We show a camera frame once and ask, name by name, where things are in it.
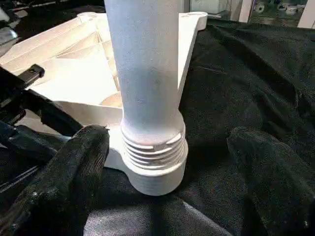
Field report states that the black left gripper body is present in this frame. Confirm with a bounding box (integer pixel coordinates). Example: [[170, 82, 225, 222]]
[[0, 63, 46, 123]]

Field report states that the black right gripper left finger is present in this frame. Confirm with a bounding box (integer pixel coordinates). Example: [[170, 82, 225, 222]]
[[0, 124, 110, 236]]

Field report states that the white plastic table leg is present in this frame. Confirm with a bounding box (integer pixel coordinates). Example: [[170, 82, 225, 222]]
[[103, 0, 186, 173]]

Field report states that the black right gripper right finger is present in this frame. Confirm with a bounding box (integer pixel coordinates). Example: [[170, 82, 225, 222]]
[[226, 126, 315, 236]]

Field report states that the white plastic table top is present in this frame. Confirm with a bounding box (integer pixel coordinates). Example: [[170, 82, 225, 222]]
[[0, 11, 209, 197]]

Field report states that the black shiny table mat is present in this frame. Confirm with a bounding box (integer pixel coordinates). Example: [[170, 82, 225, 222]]
[[0, 4, 315, 236]]

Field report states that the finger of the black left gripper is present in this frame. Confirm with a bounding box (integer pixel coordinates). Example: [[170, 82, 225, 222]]
[[24, 89, 84, 135], [0, 120, 59, 163]]

